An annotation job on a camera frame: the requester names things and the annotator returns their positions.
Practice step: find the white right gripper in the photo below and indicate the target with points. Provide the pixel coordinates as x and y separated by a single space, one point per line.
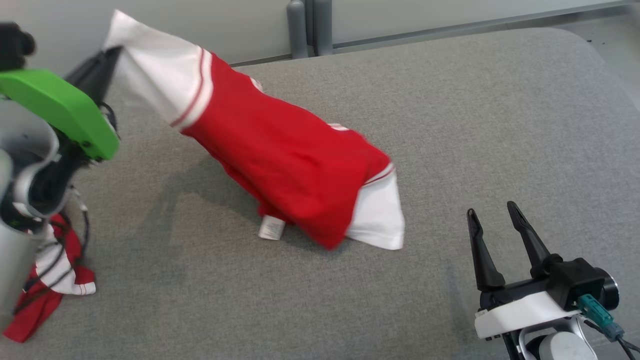
520 310

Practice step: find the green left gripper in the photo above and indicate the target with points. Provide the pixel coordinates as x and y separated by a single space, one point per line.
60 107

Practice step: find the red garment with white sleeves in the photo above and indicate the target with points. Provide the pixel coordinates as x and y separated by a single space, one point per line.
285 155

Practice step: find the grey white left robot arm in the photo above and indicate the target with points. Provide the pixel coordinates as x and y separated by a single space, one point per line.
20 135

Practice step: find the red garment with white stripe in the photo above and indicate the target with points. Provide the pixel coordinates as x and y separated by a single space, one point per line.
35 310

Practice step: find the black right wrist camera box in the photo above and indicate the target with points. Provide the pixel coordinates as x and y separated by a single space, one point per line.
580 280

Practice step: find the grey metal post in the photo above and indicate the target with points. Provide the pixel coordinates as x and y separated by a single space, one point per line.
322 25
297 30

